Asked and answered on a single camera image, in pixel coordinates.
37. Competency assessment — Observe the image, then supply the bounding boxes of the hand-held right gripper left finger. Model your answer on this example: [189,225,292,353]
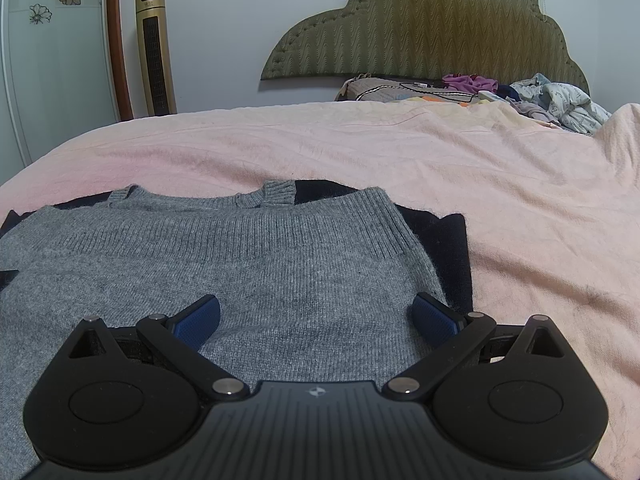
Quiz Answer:
[67,294,250,404]

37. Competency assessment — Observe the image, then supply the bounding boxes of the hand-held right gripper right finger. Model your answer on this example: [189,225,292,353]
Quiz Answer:
[387,292,567,404]

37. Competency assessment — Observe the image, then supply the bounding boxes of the grey sweater with navy sleeves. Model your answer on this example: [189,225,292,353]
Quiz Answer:
[0,179,475,476]

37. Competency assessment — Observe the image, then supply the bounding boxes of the white patterned clothes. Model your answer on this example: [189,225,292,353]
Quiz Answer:
[510,72,612,136]

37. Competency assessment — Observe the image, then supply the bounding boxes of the pink blanket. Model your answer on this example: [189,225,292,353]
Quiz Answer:
[0,100,640,476]

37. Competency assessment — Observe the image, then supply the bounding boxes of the flower-print glass wardrobe door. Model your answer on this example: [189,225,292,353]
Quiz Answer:
[0,0,121,186]

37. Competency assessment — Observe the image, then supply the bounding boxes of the orange patterned cloth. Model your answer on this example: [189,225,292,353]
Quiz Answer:
[405,92,471,107]

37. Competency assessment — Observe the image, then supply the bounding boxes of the brown patterned pillow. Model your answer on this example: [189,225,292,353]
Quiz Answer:
[335,76,481,103]

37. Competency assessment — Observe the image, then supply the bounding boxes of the purple cloth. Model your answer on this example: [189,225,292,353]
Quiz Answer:
[442,73,498,95]

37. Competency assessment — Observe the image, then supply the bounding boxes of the gold tower fan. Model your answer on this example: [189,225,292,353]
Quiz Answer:
[134,0,178,117]

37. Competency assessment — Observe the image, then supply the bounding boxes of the olive padded headboard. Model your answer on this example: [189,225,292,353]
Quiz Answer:
[260,0,591,98]

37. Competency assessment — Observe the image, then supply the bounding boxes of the brown wooden door frame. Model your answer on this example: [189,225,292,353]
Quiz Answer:
[106,0,135,122]

